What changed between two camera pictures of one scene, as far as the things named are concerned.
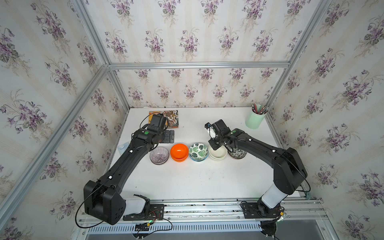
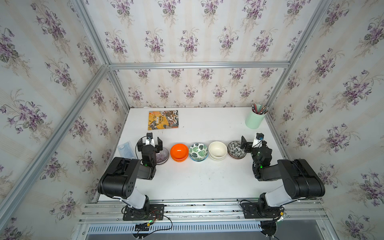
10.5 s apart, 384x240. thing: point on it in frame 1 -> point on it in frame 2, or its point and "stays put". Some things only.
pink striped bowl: x=159 y=155 stays put
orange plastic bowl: x=179 y=152 stays put
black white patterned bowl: x=236 y=153 stays put
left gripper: x=168 y=140 -> x=141 y=146
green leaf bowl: x=198 y=152 stays put
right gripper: x=213 y=146 -> x=248 y=145
